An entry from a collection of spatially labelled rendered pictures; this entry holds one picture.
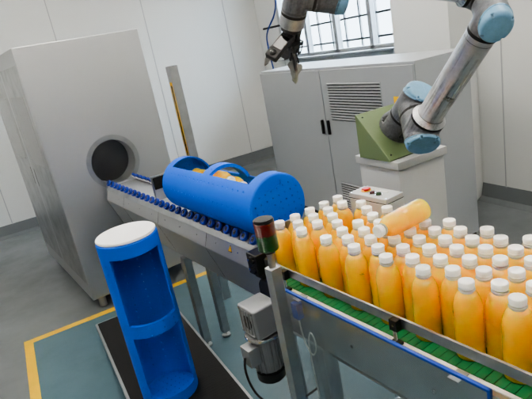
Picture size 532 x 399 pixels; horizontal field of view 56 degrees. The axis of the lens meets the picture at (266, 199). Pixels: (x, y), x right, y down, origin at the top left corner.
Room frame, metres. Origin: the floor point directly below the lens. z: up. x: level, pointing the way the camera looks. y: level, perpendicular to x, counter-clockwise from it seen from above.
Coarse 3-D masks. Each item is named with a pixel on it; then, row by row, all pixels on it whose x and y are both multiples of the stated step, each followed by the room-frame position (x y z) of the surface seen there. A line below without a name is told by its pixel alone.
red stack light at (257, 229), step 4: (268, 224) 1.35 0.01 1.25; (272, 224) 1.36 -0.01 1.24; (256, 228) 1.36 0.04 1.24; (260, 228) 1.35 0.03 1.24; (264, 228) 1.35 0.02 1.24; (268, 228) 1.35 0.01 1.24; (272, 228) 1.36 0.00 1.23; (256, 232) 1.36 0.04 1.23; (260, 232) 1.35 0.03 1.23; (264, 232) 1.35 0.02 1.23; (268, 232) 1.35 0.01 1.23; (272, 232) 1.36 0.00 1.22; (256, 236) 1.36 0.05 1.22; (260, 236) 1.35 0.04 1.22; (264, 236) 1.35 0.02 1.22; (268, 236) 1.35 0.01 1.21
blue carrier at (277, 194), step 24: (168, 168) 2.62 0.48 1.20; (192, 168) 2.71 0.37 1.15; (216, 168) 2.27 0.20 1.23; (240, 168) 2.34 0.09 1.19; (168, 192) 2.56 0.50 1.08; (192, 192) 2.30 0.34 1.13; (216, 192) 2.12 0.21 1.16; (240, 192) 1.97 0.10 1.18; (264, 192) 1.92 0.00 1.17; (288, 192) 1.98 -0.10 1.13; (216, 216) 2.16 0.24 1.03; (240, 216) 1.95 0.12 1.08; (288, 216) 1.97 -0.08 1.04
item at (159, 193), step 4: (156, 176) 3.01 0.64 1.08; (160, 176) 3.01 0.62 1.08; (152, 180) 3.00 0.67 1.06; (156, 180) 2.99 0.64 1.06; (160, 180) 3.01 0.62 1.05; (152, 184) 3.00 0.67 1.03; (156, 184) 2.99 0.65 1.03; (160, 184) 3.00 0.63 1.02; (156, 188) 2.99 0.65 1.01; (160, 188) 3.02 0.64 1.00; (156, 192) 3.00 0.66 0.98; (160, 192) 3.01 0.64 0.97; (164, 192) 3.03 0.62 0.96; (156, 196) 3.00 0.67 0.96; (160, 196) 3.01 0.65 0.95; (164, 196) 3.02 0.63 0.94
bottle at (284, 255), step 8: (280, 232) 1.70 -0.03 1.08; (288, 232) 1.71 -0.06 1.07; (280, 240) 1.69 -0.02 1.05; (288, 240) 1.69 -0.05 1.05; (280, 248) 1.69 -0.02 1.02; (288, 248) 1.69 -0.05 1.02; (280, 256) 1.69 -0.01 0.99; (288, 256) 1.69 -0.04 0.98; (280, 264) 1.70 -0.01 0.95; (288, 264) 1.69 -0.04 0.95
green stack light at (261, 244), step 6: (276, 234) 1.37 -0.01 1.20; (258, 240) 1.36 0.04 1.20; (264, 240) 1.35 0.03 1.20; (270, 240) 1.35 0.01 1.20; (276, 240) 1.37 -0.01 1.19; (258, 246) 1.37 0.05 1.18; (264, 246) 1.35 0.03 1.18; (270, 246) 1.35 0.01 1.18; (276, 246) 1.36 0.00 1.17; (264, 252) 1.35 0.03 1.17; (270, 252) 1.35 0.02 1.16
